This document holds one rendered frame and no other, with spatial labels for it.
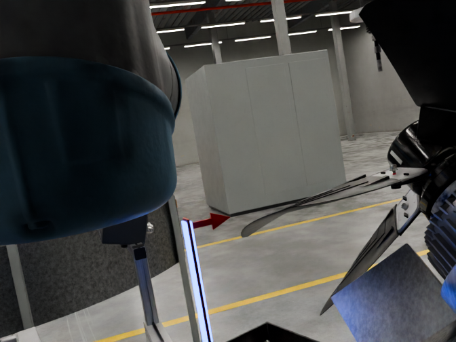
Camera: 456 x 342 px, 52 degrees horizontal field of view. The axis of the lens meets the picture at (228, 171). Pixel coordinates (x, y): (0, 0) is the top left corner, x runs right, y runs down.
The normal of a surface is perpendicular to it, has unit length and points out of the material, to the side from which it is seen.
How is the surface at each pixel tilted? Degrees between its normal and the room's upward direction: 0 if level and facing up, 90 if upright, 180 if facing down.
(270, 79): 90
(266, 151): 90
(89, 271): 90
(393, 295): 55
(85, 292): 90
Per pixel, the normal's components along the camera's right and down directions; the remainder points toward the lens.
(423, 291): -0.56, -0.42
